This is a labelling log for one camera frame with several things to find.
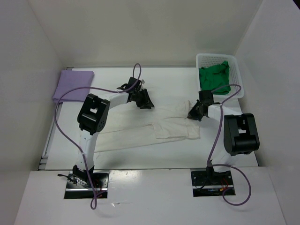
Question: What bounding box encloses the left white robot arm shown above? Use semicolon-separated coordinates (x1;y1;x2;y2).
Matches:
72;77;154;188

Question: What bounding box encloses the cream t shirt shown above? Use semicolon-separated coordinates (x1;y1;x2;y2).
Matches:
95;100;200;152

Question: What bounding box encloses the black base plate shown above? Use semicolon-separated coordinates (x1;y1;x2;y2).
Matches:
190;168;235;197
64;171;109;199

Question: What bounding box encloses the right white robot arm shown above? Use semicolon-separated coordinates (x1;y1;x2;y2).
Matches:
188;90;260;184

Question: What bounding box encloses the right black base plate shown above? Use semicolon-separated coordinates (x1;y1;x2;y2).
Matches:
190;168;235;197

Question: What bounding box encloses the green t shirt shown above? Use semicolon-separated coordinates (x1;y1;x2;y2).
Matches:
198;61;231;95

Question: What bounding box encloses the white perforated plastic basket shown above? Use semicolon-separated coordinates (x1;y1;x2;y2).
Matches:
195;53;244;98

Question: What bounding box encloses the purple t shirt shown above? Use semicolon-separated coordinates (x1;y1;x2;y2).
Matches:
52;70;94;103

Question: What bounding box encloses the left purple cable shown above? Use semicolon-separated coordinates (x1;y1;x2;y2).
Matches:
55;63;143;210

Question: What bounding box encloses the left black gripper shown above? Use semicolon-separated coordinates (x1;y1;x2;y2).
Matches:
133;89;154;109

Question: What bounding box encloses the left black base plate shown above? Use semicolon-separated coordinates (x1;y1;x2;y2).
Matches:
64;171;109;199

